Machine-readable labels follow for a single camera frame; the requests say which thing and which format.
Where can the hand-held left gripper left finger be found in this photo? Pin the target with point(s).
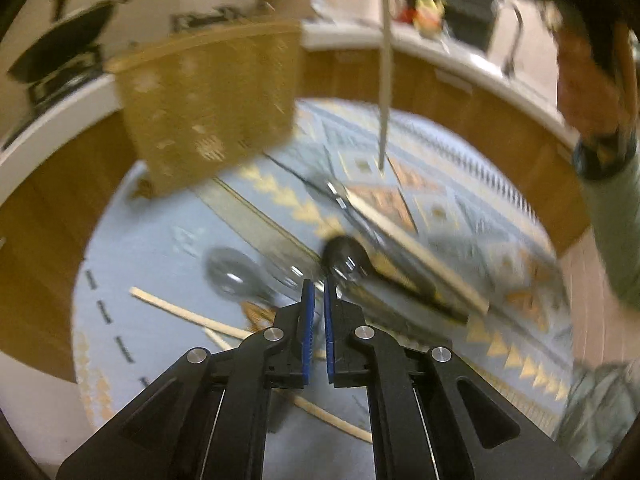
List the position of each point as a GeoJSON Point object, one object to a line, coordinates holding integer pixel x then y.
{"type": "Point", "coordinates": [308, 320]}

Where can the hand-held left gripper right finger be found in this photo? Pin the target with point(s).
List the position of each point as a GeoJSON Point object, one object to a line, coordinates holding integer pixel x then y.
{"type": "Point", "coordinates": [329, 320]}

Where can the black spoon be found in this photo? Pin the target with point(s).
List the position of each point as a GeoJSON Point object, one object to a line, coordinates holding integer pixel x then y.
{"type": "Point", "coordinates": [347, 255]}

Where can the wooden chopstick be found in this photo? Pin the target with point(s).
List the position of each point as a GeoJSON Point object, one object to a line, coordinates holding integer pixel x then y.
{"type": "Point", "coordinates": [386, 70]}
{"type": "Point", "coordinates": [425, 260]}
{"type": "Point", "coordinates": [185, 310]}
{"type": "Point", "coordinates": [325, 412]}

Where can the metal spoon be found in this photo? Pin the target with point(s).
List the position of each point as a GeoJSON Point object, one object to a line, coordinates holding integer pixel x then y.
{"type": "Point", "coordinates": [230, 270]}

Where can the bamboo utensil holder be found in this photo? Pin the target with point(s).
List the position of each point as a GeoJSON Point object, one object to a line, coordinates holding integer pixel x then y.
{"type": "Point", "coordinates": [210, 100]}

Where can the person's right forearm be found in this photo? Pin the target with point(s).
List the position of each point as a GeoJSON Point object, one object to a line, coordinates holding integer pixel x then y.
{"type": "Point", "coordinates": [617, 240]}

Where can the person's right hand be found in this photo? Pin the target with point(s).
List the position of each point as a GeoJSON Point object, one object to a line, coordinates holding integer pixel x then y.
{"type": "Point", "coordinates": [585, 90]}

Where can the kitchen faucet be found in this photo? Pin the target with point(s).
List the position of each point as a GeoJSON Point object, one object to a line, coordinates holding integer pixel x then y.
{"type": "Point", "coordinates": [515, 35]}

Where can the silver metal cutlery piece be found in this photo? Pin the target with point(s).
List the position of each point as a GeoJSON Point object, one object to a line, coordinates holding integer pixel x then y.
{"type": "Point", "coordinates": [342, 200]}

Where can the yellow and red object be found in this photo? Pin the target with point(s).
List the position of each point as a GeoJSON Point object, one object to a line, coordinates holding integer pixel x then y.
{"type": "Point", "coordinates": [429, 15]}

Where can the blue patterned table mat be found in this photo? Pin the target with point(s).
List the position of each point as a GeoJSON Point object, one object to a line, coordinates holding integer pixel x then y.
{"type": "Point", "coordinates": [165, 240]}

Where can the black wristwatch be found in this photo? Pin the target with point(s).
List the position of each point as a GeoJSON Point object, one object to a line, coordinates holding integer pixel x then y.
{"type": "Point", "coordinates": [602, 157]}

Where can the wooden kitchen cabinets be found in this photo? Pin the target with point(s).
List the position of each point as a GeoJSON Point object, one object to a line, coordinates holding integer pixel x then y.
{"type": "Point", "coordinates": [45, 240]}

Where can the person's trouser leg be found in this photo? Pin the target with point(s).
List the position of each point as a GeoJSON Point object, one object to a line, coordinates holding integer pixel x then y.
{"type": "Point", "coordinates": [600, 410]}

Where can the white kitchen countertop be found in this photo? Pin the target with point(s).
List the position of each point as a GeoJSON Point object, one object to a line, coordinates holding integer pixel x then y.
{"type": "Point", "coordinates": [45, 120]}

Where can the gas stove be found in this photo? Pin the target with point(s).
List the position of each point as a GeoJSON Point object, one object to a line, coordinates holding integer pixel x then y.
{"type": "Point", "coordinates": [60, 80]}

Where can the black frying pan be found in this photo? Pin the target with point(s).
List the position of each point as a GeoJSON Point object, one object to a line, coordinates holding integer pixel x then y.
{"type": "Point", "coordinates": [65, 35]}

